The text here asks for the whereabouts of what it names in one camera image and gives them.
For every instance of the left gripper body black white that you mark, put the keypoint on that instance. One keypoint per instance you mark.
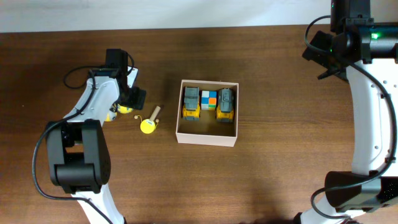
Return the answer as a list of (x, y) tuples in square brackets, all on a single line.
[(122, 98)]

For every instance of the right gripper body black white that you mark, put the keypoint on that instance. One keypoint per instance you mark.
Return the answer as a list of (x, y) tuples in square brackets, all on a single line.
[(319, 45)]

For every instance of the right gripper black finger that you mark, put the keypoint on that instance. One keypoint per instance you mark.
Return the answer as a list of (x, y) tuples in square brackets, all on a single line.
[(322, 41), (336, 72)]

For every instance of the yellow ball with blue letters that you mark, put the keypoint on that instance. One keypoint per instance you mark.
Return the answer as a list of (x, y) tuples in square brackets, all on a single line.
[(124, 109)]

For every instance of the yellow wooden rattle drum toy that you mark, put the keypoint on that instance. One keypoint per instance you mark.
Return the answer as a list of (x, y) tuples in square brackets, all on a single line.
[(149, 125)]

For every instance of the yellow and grey ball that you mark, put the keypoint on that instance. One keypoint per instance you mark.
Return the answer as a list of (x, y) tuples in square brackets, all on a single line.
[(111, 115)]

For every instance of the yellow grey dump truck toy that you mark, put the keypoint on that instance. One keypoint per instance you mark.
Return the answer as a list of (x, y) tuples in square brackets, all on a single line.
[(191, 104)]

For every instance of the colourful puzzle cube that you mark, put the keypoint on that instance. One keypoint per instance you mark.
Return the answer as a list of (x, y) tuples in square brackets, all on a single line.
[(208, 100)]

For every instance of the yellow grey mixer truck toy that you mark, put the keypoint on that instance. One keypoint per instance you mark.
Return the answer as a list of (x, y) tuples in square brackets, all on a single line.
[(225, 107)]

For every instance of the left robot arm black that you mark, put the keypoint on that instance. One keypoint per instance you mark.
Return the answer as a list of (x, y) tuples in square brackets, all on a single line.
[(79, 160)]

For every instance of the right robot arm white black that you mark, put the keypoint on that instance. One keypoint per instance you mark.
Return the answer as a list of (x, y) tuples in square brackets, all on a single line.
[(371, 183)]

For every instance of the white cardboard box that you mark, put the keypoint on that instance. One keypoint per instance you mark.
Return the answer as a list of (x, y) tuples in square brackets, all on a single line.
[(207, 130)]

